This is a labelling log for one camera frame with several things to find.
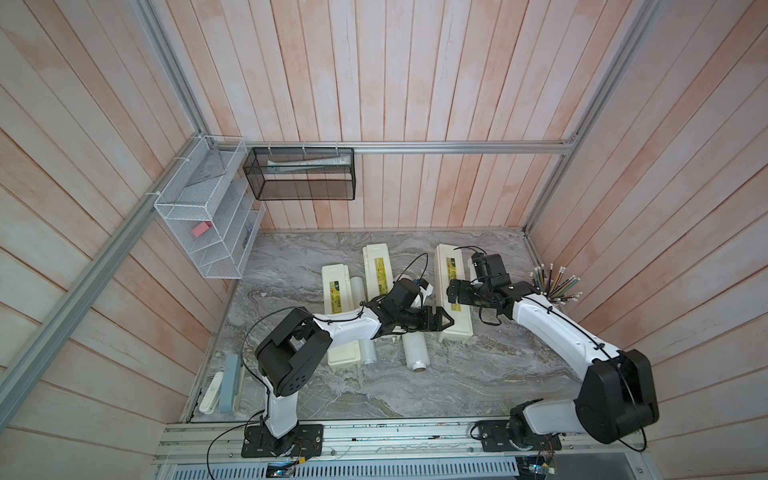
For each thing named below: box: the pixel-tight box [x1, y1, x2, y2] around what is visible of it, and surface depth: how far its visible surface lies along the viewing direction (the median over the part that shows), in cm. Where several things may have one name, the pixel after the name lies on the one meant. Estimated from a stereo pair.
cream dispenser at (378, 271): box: [362, 243, 394, 302], surface depth 100 cm
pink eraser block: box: [191, 221, 212, 238], surface depth 84 cm
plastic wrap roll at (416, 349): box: [402, 331, 430, 372], surface depth 86 cm
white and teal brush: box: [199, 354, 241, 414], surface depth 79 cm
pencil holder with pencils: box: [529, 263, 583, 305], surface depth 92 cm
